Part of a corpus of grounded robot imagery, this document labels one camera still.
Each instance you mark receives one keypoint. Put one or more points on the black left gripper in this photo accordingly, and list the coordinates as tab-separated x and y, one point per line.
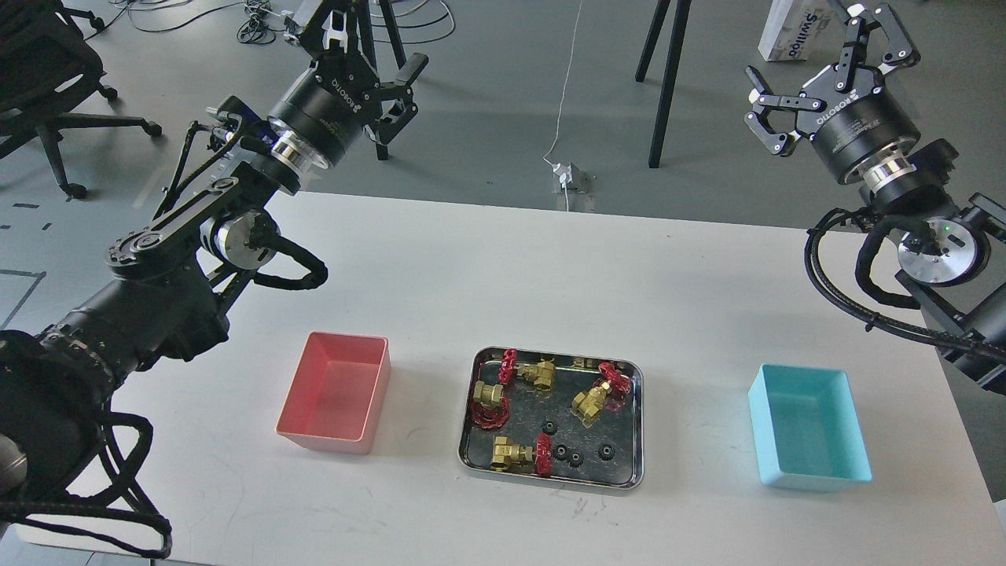
318	107

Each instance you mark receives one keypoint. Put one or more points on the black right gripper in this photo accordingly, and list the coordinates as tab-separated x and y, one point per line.
860	130

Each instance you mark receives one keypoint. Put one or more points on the brass valve red handle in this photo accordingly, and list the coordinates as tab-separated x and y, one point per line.
489	407
609	391
542	375
506	454

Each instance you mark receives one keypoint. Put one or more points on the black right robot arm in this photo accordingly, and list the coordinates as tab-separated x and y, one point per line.
917	240

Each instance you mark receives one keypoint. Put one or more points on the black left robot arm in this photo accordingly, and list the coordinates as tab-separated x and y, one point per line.
65	450

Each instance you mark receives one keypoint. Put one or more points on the white cardboard box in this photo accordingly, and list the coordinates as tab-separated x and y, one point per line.
792	29

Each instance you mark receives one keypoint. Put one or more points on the pink plastic box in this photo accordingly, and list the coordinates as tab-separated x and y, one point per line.
336	396

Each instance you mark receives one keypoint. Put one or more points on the blue plastic box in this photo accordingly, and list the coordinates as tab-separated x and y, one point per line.
806	430

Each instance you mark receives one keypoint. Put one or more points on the black tripod right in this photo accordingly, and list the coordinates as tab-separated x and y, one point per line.
672	64

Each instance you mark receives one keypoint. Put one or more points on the white power adapter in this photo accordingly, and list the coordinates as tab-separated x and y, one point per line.
568	178

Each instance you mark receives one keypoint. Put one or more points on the black office chair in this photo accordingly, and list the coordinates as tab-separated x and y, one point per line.
48	70

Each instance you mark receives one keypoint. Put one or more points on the metal tray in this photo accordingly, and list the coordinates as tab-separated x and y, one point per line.
545	416

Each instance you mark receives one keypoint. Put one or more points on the brass valve red handle top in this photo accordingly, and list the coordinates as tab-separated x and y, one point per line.
542	375

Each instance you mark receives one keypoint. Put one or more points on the brass valve red handle bottom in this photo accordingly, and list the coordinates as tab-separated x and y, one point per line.
506	454

